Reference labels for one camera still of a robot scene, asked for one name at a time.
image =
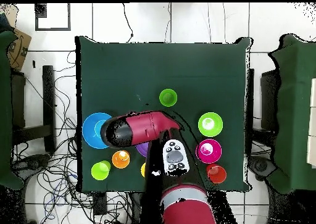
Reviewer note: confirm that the green cup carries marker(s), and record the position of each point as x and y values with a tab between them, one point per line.
168	98

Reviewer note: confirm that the blue bowl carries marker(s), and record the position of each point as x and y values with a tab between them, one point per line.
90	132

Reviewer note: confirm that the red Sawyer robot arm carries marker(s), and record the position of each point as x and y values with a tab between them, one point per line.
148	127

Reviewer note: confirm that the purple bowl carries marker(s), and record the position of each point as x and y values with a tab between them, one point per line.
143	150

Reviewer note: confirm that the dark green table cloth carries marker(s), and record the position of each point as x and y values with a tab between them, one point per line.
148	68

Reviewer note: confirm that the small green bowl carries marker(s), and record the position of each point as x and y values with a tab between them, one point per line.
210	129

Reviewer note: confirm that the orange cup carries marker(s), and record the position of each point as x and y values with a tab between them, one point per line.
119	161

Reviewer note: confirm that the pink bowl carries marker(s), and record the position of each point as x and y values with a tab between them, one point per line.
212	156

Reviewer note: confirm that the lime yellow cup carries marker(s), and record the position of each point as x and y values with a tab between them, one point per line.
98	172

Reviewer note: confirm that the red-orange cup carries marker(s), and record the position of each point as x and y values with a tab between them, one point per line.
217	174

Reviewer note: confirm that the black power strip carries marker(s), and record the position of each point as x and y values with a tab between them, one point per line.
99	205

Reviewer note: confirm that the grey caster base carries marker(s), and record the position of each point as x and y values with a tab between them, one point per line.
261	166

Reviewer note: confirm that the black caster base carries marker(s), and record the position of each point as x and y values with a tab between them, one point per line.
32	162

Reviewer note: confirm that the green cloth side table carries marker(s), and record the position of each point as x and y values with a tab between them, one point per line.
296	110
5	110

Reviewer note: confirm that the white box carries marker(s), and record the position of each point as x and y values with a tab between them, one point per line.
312	135

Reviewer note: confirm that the cardboard box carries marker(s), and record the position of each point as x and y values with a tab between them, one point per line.
18	48

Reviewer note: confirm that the black stand frame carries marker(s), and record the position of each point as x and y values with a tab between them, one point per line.
48	98
269	98

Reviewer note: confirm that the black square frame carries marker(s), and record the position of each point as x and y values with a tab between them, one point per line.
36	24

